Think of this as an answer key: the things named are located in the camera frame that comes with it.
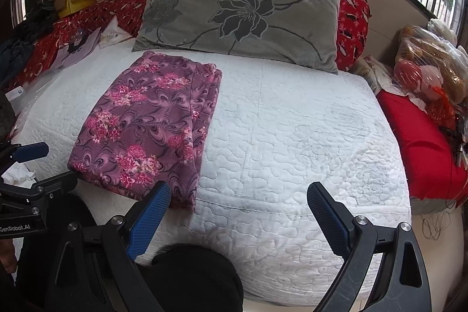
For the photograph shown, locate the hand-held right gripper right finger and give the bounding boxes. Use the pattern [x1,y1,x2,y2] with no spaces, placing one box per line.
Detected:
[307,182,432,312]

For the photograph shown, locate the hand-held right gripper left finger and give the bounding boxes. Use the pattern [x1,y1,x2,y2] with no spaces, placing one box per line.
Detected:
[44,181,172,312]

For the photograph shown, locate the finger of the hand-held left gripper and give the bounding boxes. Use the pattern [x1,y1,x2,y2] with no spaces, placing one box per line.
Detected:
[0,141,49,166]
[0,171,78,201]

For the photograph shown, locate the purple floral garment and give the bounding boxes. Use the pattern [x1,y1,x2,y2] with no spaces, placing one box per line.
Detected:
[68,51,223,213]

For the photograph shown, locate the dark clothes heap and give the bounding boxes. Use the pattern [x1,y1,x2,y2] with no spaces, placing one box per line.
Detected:
[0,20,48,80]

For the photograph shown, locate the crumpled white tissue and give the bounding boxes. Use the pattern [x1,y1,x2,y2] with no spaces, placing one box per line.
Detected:
[1,166,37,187]

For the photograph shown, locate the small white box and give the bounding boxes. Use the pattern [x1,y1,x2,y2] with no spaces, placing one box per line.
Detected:
[6,87,25,112]

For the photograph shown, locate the white quilted bed cover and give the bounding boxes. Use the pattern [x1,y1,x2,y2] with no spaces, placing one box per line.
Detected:
[11,38,412,307]

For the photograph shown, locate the person's black pants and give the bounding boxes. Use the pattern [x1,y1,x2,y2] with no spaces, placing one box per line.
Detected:
[15,193,244,312]

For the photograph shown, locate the white printed paper sheet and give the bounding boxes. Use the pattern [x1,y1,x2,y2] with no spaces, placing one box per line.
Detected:
[54,27,104,70]

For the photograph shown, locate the red cushion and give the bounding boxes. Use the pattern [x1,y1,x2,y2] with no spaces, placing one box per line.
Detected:
[376,89,468,201]

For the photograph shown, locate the white folded paper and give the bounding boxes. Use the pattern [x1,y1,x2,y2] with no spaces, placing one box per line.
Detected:
[98,16,135,50]

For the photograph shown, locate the beige patterned cloth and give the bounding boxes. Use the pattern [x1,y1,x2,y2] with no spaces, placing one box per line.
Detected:
[350,55,395,95]

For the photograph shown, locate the plastic bag of toys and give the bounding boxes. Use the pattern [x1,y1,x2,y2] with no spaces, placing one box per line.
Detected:
[393,23,468,123]

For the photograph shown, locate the grey floral pillow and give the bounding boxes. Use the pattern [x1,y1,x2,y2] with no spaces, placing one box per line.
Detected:
[132,0,342,74]

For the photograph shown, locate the tangled black cable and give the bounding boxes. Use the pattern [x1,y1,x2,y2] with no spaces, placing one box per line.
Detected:
[420,210,458,242]

